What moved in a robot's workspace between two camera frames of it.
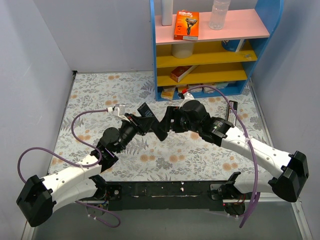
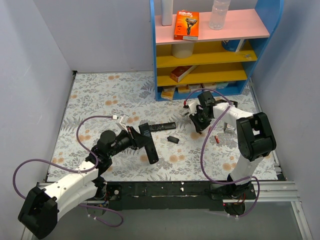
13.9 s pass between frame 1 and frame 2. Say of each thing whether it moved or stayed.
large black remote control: moved
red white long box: stayed
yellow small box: stayed
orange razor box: stayed
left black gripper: moved
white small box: stayed
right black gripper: moved
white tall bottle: stayed
